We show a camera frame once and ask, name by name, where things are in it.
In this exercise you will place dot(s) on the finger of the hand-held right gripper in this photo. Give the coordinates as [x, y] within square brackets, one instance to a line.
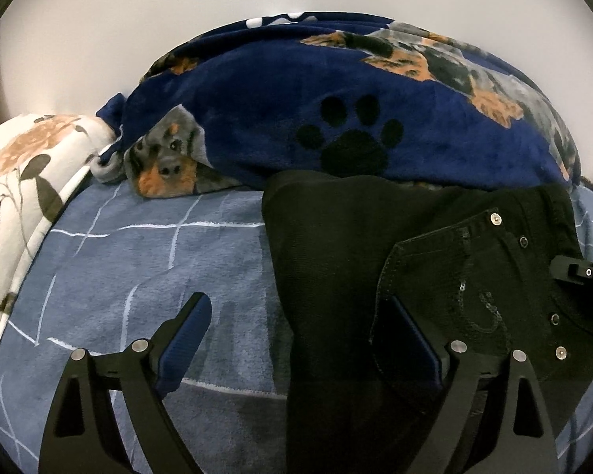
[580, 270]

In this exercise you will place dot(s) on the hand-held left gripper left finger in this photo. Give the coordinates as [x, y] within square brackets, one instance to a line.
[188, 335]

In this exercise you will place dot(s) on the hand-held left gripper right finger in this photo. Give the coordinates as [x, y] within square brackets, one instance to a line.
[410, 340]

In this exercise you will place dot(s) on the black pants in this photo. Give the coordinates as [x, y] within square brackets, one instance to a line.
[346, 247]

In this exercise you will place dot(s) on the blue grid bedsheet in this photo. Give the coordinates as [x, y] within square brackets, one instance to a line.
[128, 281]

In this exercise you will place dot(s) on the white floral quilt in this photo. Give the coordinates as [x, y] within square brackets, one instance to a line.
[24, 168]

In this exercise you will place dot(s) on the navy dog print blanket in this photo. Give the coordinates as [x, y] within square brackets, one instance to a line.
[286, 89]

